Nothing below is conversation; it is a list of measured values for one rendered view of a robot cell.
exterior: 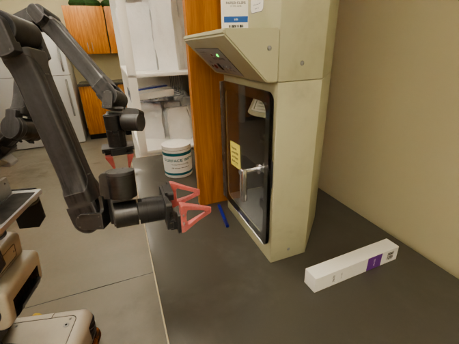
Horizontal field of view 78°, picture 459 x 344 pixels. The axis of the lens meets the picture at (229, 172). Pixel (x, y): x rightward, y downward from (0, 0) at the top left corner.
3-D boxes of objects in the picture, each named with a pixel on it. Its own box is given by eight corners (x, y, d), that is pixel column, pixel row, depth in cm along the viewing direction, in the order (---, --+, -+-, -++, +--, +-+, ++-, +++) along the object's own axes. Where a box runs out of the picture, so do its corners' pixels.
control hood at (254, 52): (223, 72, 85) (222, 35, 81) (278, 82, 57) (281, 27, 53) (186, 74, 81) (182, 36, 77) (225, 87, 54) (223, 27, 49)
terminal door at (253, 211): (227, 196, 101) (223, 79, 85) (268, 246, 75) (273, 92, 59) (225, 196, 101) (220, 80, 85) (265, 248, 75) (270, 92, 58)
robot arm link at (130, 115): (117, 97, 97) (102, 89, 88) (149, 97, 95) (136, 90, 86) (116, 132, 97) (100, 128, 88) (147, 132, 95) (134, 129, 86)
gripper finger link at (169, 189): (197, 176, 73) (160, 181, 70) (204, 187, 67) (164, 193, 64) (197, 199, 76) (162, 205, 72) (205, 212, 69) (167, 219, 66)
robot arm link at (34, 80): (16, 32, 58) (-30, 17, 47) (42, 24, 57) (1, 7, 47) (95, 219, 68) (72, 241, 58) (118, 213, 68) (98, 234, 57)
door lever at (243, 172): (261, 200, 72) (256, 195, 74) (261, 166, 68) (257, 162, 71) (242, 204, 71) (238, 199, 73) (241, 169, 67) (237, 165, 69)
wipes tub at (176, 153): (188, 165, 141) (186, 136, 135) (195, 175, 130) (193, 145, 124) (162, 170, 137) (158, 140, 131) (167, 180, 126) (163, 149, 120)
